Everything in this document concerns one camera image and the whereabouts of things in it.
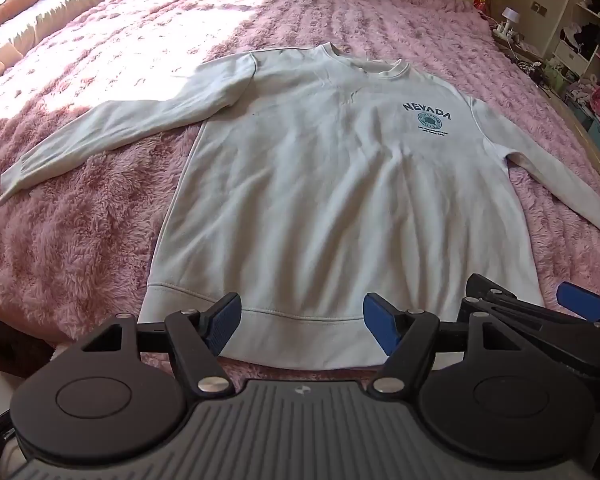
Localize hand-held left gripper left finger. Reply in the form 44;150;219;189
79;292;242;397

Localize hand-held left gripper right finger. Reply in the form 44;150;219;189
363;293;526;395

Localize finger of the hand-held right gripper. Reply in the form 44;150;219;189
459;273;600;342
556;281;600;326

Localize white printed sweatshirt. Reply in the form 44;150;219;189
0;42;600;372

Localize pink fluffy blanket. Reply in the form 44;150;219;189
0;0;600;393

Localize green basket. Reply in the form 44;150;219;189
546;57;574;97

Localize white wardrobe shelf unit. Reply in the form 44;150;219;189
549;0;600;148

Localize white power strip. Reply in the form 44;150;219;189
491;26;527;42

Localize beige bench cushion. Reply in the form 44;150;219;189
0;0;117;68

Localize peach cushion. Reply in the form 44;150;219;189
0;0;42;41

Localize wooden bed frame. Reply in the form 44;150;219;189
544;89;600;178

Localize black cables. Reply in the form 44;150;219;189
514;55;552;87

